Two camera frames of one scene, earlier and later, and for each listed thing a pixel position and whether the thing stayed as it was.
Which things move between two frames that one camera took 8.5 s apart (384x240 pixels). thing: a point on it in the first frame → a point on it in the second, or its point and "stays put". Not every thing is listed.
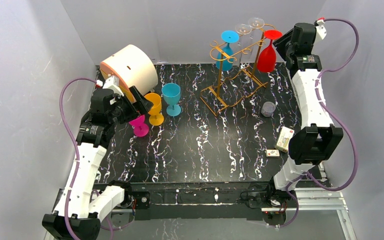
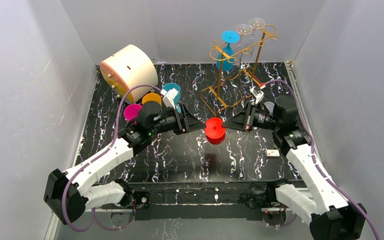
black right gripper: (283, 42) → (249, 118)
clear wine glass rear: (256, 22) stays put
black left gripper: (134, 102) → (181, 122)
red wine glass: (266, 58) → (215, 133)
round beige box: (132, 68) stays put
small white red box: (272, 153) stays put
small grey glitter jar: (268, 108) stays put
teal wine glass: (171, 92) stays put
